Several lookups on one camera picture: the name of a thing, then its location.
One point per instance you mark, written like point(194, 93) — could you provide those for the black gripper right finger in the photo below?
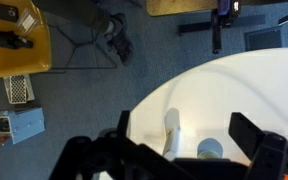
point(245, 133)

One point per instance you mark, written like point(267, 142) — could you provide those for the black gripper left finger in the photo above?
point(124, 125)

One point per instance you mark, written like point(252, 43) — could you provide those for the white-capped pill bottle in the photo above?
point(210, 148)

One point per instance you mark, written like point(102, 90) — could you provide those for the tall white bottle blue logo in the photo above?
point(172, 133)

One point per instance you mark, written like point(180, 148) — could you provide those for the dark shoe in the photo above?
point(122, 40)

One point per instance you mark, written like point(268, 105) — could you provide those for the floor vent grille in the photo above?
point(263, 39)

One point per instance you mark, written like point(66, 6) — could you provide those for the blue cardboard box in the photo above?
point(24, 125)

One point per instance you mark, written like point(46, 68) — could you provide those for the white perforated box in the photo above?
point(18, 89)

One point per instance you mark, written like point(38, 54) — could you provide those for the person's trouser leg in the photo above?
point(77, 11)

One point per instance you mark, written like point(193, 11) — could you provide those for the yellow case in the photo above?
point(14, 61)

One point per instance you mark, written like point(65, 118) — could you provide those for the purple device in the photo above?
point(227, 6)

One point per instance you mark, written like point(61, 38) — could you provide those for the tan rounded tabletop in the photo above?
point(180, 6)

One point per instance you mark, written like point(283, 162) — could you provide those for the clear plastic packet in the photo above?
point(27, 21)

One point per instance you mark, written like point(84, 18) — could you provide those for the black smartphone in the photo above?
point(5, 12)

